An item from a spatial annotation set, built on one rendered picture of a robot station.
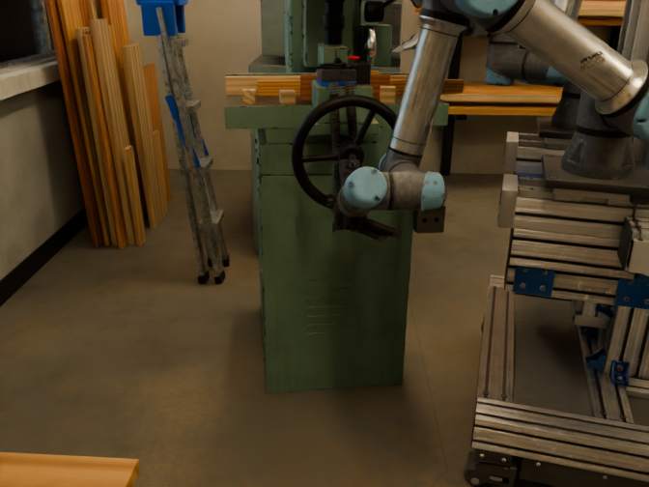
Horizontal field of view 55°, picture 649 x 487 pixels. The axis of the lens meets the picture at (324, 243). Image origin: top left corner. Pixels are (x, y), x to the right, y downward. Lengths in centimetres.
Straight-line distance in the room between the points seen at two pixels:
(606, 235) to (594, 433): 47
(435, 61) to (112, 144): 204
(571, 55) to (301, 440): 122
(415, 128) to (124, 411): 124
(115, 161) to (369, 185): 206
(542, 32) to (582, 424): 93
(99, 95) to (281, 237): 149
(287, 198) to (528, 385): 82
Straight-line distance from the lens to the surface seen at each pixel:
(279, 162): 170
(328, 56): 178
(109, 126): 305
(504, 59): 172
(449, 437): 190
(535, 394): 176
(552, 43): 122
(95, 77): 299
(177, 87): 251
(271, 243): 178
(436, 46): 128
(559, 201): 147
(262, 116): 167
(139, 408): 203
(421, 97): 129
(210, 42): 426
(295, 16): 199
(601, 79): 127
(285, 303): 186
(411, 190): 120
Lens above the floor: 119
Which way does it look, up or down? 23 degrees down
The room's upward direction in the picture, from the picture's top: 1 degrees clockwise
